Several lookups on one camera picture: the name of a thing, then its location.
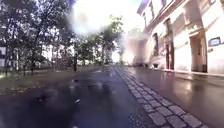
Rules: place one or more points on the wet dark pavement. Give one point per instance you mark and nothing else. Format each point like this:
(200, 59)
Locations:
(196, 93)

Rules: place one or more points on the leaf-strewn grass verge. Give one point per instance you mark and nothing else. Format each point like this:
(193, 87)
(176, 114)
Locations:
(30, 81)

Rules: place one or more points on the pale building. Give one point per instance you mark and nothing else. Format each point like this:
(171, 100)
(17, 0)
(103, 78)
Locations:
(186, 33)

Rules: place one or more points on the dark wet asphalt road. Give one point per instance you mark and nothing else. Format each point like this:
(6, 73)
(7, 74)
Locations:
(83, 106)

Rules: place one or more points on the grey cobblestone strip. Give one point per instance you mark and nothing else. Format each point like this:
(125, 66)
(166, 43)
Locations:
(156, 107)

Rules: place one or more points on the row of trees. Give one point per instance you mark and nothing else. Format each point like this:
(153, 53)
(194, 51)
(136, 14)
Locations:
(40, 36)

